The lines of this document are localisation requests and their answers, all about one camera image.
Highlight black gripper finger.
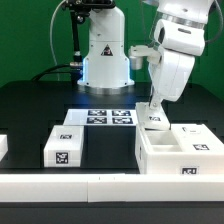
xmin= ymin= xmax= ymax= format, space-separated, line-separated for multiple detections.
xmin=149 ymin=91 xmax=160 ymax=109

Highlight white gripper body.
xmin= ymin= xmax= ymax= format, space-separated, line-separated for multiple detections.
xmin=147 ymin=49 xmax=196 ymax=102

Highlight white panel with tag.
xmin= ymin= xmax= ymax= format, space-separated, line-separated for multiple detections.
xmin=135 ymin=102 xmax=170 ymax=131

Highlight white cabinet body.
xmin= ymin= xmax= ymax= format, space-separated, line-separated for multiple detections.
xmin=135 ymin=125 xmax=224 ymax=175

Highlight white door panel with knob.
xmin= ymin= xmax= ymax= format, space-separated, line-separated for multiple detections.
xmin=171 ymin=124 xmax=224 ymax=154

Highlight white block with two tags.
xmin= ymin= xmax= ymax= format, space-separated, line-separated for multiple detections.
xmin=44 ymin=125 xmax=84 ymax=167

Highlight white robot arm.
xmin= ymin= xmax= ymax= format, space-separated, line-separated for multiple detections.
xmin=62 ymin=0 xmax=222 ymax=108

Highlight white tag base sheet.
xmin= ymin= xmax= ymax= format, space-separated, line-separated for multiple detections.
xmin=64 ymin=109 xmax=137 ymax=126

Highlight white left fence bar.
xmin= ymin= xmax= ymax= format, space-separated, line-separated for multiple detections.
xmin=0 ymin=134 xmax=8 ymax=161

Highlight white fence bar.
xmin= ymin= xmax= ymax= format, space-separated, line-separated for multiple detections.
xmin=0 ymin=174 xmax=224 ymax=202
xmin=0 ymin=134 xmax=8 ymax=161

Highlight white front fence bar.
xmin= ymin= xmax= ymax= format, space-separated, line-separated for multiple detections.
xmin=0 ymin=174 xmax=224 ymax=202

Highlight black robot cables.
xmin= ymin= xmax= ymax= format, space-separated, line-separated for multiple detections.
xmin=31 ymin=3 xmax=84 ymax=82

